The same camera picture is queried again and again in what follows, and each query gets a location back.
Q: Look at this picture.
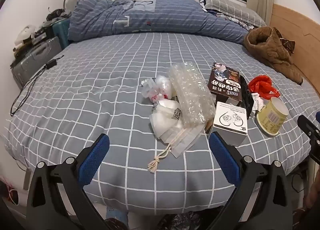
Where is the yellow paper cup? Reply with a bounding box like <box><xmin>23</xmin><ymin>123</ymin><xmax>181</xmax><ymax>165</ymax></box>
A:
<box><xmin>255</xmin><ymin>97</ymin><xmax>290</xmax><ymax>137</ymax></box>

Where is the white rounded item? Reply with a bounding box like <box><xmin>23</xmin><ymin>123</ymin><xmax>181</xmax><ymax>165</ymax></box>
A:
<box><xmin>15</xmin><ymin>25</ymin><xmax>38</xmax><ymax>45</ymax></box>

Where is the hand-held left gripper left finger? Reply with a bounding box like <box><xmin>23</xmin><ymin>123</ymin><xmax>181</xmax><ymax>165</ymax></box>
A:
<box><xmin>26</xmin><ymin>134</ymin><xmax>114</xmax><ymax>230</ymax></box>

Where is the blue striped duvet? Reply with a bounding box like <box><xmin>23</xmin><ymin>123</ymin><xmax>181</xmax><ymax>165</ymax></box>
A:
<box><xmin>67</xmin><ymin>0</ymin><xmax>250</xmax><ymax>44</ymax></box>

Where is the red plastic bag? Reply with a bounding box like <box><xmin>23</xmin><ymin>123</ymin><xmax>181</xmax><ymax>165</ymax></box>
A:
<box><xmin>248</xmin><ymin>75</ymin><xmax>280</xmax><ymax>100</ymax></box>

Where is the white earphone box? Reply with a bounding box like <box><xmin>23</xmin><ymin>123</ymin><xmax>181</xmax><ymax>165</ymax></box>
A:
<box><xmin>208</xmin><ymin>101</ymin><xmax>248</xmax><ymax>147</ymax></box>

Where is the dark patterned cloth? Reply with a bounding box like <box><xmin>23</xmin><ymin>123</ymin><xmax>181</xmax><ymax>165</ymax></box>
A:
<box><xmin>274</xmin><ymin>27</ymin><xmax>296</xmax><ymax>54</ymax></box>

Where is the white drawstring pouch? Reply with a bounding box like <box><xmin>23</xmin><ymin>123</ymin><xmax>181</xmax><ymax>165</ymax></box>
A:
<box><xmin>147</xmin><ymin>100</ymin><xmax>187</xmax><ymax>172</ymax></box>

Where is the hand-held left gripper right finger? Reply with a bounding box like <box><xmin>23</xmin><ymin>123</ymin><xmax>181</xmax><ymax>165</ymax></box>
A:
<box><xmin>209</xmin><ymin>132</ymin><xmax>293</xmax><ymax>230</ymax></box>

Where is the grey suitcase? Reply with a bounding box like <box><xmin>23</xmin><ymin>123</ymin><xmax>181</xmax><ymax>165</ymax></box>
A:
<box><xmin>11</xmin><ymin>36</ymin><xmax>63</xmax><ymax>86</ymax></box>

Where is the black charger with cable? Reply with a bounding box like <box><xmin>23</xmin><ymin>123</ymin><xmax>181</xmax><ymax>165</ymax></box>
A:
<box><xmin>10</xmin><ymin>55</ymin><xmax>65</xmax><ymax>117</ymax></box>

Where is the bed with grey checked sheet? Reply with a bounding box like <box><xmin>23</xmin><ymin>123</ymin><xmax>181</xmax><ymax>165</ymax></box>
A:
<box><xmin>0</xmin><ymin>31</ymin><xmax>317</xmax><ymax>214</ymax></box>

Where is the white tissue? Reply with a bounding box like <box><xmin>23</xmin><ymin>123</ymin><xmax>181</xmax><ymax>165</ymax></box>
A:
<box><xmin>250</xmin><ymin>92</ymin><xmax>266</xmax><ymax>116</ymax></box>

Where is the bin with black bag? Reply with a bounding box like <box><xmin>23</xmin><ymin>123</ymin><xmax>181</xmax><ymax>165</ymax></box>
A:
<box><xmin>160</xmin><ymin>210</ymin><xmax>225</xmax><ymax>230</ymax></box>

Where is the black foil packet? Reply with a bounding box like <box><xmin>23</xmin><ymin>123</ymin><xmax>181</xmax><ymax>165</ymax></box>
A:
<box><xmin>240</xmin><ymin>75</ymin><xmax>254</xmax><ymax>120</ymax></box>

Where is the wooden headboard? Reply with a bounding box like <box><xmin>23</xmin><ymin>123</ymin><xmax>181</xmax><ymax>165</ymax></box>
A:
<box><xmin>269</xmin><ymin>2</ymin><xmax>320</xmax><ymax>90</ymax></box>

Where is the pile of dark clutter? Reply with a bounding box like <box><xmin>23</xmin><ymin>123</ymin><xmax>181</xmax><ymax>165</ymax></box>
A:
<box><xmin>46</xmin><ymin>7</ymin><xmax>73</xmax><ymax>22</ymax></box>

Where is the grey checked pillow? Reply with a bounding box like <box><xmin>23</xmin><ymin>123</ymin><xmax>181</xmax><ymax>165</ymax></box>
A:
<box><xmin>199</xmin><ymin>0</ymin><xmax>267</xmax><ymax>29</ymax></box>

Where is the brown quilted jacket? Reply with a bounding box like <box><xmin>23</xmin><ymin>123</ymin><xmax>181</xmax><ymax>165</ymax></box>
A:
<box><xmin>243</xmin><ymin>26</ymin><xmax>303</xmax><ymax>85</ymax></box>

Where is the clear bubble wrap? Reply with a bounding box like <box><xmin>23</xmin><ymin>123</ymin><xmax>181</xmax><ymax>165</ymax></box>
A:
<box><xmin>168</xmin><ymin>61</ymin><xmax>216</xmax><ymax>128</ymax></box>

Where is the dark striped cloth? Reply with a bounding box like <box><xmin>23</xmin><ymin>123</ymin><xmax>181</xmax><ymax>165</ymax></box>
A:
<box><xmin>215</xmin><ymin>11</ymin><xmax>256</xmax><ymax>31</ymax></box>

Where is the teal plastic stool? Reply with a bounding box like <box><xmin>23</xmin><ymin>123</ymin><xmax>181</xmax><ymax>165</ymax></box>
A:
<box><xmin>51</xmin><ymin>17</ymin><xmax>72</xmax><ymax>49</ymax></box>

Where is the brown printed box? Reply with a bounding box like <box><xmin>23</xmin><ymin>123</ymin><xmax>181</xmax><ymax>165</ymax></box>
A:
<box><xmin>207</xmin><ymin>62</ymin><xmax>243</xmax><ymax>103</ymax></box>

